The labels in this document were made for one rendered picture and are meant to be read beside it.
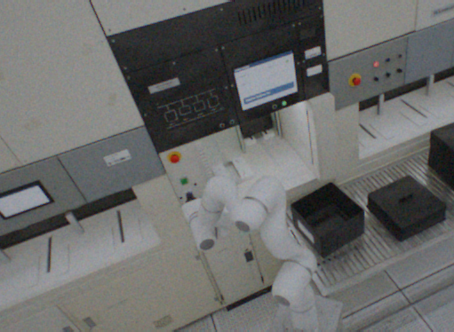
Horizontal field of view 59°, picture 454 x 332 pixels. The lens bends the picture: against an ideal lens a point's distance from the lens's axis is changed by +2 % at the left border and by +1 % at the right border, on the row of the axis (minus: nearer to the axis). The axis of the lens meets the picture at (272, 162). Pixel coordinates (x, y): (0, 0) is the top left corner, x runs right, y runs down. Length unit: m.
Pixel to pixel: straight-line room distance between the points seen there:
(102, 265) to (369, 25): 1.79
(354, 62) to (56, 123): 1.34
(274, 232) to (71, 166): 0.93
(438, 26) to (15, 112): 1.91
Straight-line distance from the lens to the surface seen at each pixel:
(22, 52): 1.66
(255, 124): 2.56
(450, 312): 2.86
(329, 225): 2.18
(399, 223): 2.09
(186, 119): 1.80
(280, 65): 1.83
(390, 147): 2.50
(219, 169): 2.44
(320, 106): 1.97
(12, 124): 1.78
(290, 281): 1.51
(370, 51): 2.05
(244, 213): 1.24
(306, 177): 2.31
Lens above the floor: 2.44
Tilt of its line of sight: 40 degrees down
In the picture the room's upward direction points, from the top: 11 degrees counter-clockwise
